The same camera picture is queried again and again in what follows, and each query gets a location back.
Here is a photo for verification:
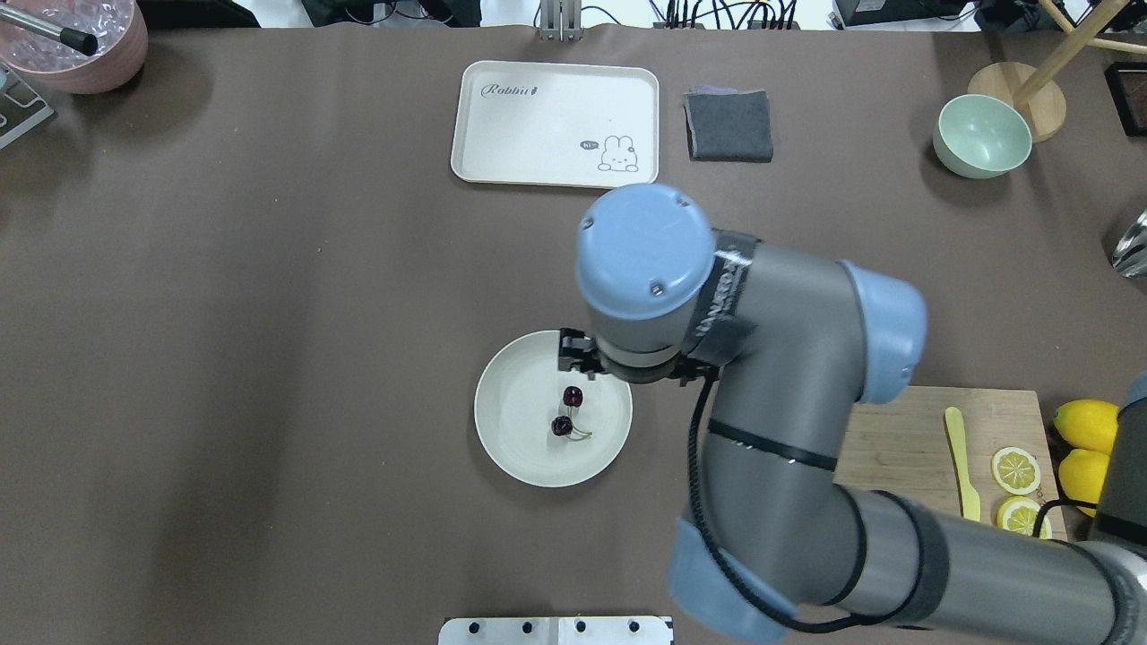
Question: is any cream rabbit tray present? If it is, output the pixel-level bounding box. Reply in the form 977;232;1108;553
450;60;660;189

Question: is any wooden cup tree stand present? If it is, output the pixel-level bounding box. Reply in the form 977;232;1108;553
967;1;1144;142

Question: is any bamboo cutting board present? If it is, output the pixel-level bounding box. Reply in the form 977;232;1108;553
834;384;1058;526

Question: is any yellow lemon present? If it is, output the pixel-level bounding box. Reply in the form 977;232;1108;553
1052;399;1121;456
1058;448;1110;516

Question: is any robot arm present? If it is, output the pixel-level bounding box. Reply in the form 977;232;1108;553
557;184;1144;644

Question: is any yellow plastic knife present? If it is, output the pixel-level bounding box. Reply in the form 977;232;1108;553
944;407;982;522

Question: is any mint green bowl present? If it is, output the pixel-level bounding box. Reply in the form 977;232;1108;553
931;94;1035;179

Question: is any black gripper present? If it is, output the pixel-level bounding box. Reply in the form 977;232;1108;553
557;328;718;384

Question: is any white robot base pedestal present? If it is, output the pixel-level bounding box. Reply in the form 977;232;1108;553
437;615;677;644

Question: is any pink bowl with ice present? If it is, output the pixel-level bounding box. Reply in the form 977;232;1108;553
1;1;149;95

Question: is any dark red cherry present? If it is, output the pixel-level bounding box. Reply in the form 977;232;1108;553
551;414;593;442
562;384;584;409

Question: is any lemon slice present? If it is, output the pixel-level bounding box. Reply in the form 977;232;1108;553
994;495;1053;539
990;446;1043;495

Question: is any cream round plate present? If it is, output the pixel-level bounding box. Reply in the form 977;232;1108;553
473;331;634;487

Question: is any grey folded cloth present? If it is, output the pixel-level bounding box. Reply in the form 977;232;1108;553
684;86;774;163

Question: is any steel muddler in bowl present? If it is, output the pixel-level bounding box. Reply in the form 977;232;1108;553
1;3;99;56

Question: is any aluminium frame post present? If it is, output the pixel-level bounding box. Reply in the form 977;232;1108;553
537;0;584;42

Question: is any steel scoop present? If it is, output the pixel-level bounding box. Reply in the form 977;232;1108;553
1109;210;1146;280

